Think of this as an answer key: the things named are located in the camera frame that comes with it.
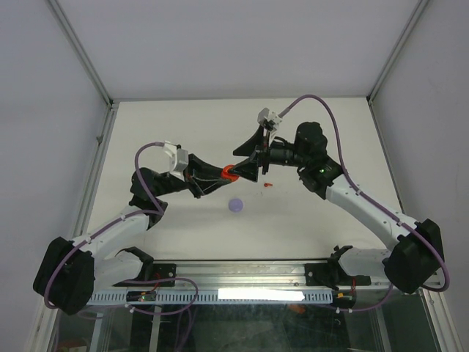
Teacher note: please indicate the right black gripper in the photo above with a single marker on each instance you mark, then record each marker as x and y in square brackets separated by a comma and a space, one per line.
[249, 168]

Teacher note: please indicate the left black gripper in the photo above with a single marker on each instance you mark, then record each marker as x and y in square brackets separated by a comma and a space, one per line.
[201, 169]

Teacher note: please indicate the red charging case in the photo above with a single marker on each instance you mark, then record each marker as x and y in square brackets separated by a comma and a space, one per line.
[226, 173]

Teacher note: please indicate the purple charging case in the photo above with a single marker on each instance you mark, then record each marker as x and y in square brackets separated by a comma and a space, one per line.
[235, 205]

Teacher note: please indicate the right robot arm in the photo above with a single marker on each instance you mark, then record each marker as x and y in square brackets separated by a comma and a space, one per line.
[412, 252]

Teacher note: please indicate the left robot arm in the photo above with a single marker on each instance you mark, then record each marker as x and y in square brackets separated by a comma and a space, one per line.
[144, 211]

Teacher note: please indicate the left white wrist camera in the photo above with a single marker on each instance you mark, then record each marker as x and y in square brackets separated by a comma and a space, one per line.
[178, 159]

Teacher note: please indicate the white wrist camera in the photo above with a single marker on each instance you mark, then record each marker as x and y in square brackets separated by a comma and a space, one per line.
[178, 159]
[269, 120]

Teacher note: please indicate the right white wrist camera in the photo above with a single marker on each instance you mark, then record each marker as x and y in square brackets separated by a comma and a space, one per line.
[269, 120]

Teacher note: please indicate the aluminium mounting rail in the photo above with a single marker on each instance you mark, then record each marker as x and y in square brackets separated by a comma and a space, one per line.
[242, 273]

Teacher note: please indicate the right aluminium frame post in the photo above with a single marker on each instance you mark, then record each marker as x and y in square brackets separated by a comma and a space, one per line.
[411, 23]

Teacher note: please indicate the aluminium frame post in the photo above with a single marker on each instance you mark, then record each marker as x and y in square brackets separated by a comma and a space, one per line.
[77, 46]
[411, 23]

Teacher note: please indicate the slotted cable duct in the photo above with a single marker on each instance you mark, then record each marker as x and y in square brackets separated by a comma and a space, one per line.
[220, 296]

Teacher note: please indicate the left aluminium frame post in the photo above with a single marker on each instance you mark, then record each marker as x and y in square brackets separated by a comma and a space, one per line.
[77, 46]

